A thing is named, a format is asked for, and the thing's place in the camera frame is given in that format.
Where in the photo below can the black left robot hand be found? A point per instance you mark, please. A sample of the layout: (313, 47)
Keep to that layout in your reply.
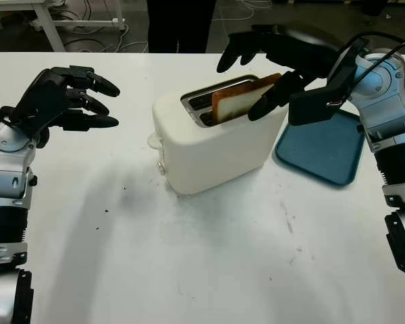
(47, 91)

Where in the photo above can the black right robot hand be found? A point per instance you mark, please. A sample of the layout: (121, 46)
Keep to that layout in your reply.
(300, 54)

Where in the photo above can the slice of toast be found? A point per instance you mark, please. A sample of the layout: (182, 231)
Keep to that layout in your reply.
(233, 108)

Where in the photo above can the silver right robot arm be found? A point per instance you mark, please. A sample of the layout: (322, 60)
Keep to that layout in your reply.
(384, 101)

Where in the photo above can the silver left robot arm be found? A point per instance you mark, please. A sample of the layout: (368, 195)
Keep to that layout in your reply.
(6, 168)

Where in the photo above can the person in black trousers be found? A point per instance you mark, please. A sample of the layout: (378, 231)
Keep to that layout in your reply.
(162, 30)

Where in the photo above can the cream two-slot toaster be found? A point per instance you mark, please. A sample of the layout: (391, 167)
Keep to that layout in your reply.
(206, 162)

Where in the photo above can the blue plastic tray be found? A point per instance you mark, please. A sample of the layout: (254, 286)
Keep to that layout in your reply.
(317, 155)

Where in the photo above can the white desk frame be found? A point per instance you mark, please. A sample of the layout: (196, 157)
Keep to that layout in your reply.
(49, 27)

